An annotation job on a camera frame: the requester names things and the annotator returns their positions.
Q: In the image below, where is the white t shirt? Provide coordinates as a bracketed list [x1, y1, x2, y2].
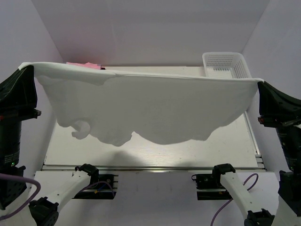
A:
[32, 62, 260, 146]

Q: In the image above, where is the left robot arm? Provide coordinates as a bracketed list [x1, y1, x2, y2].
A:
[0, 65, 98, 226]

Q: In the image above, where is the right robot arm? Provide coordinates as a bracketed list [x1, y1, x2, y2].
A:
[212, 81, 301, 226]

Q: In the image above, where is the white plastic basket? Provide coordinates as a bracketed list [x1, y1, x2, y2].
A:
[202, 52, 252, 79]

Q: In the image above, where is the pink folded t shirt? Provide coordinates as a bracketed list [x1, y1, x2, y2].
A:
[66, 62, 102, 70]

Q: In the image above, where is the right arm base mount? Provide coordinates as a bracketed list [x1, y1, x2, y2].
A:
[191, 174, 232, 201]

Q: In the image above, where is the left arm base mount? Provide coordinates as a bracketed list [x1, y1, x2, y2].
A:
[73, 171, 118, 200]

